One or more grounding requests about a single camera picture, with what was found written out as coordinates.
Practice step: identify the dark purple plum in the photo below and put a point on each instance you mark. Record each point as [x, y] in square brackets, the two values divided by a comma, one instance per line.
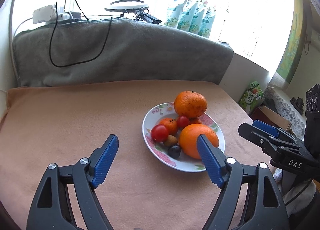
[174, 151]

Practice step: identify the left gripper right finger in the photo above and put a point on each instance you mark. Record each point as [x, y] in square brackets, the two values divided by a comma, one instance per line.
[264, 206]

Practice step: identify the white ring lamp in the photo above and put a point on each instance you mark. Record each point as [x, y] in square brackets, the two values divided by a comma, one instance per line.
[126, 6]

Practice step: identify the floral white plate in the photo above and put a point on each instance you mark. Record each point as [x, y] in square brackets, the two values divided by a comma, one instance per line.
[184, 162]

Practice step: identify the grey-green cushion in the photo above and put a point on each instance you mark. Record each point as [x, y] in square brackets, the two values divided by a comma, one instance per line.
[76, 51]

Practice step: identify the green floral pouch packs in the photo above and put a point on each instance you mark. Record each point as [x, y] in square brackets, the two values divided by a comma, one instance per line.
[193, 16]

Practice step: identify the large front orange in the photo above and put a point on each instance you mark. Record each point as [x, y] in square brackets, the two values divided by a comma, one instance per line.
[188, 139]

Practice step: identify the white power adapter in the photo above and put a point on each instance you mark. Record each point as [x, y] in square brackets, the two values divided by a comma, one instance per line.
[44, 14]

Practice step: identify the small mandarin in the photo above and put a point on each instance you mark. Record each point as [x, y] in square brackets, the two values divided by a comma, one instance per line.
[170, 124]

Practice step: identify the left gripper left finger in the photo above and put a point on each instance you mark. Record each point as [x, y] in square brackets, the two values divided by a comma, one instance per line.
[51, 206]

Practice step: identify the cardboard box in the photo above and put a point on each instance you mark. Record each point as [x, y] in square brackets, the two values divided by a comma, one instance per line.
[270, 117]

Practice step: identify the green juice carton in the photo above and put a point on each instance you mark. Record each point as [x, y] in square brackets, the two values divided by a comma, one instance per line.
[252, 98]

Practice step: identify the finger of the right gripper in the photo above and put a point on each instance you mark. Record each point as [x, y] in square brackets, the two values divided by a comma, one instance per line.
[260, 141]
[277, 133]

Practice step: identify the brown longan front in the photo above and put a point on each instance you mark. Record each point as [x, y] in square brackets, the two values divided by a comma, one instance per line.
[170, 141]

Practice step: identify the red cherry tomato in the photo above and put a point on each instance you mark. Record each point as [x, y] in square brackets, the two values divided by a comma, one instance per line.
[182, 122]
[159, 133]

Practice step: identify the spotted back orange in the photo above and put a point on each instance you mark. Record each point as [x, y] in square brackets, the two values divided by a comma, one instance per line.
[190, 104]

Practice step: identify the peach fleece blanket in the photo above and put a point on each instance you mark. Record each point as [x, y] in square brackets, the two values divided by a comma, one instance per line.
[65, 124]

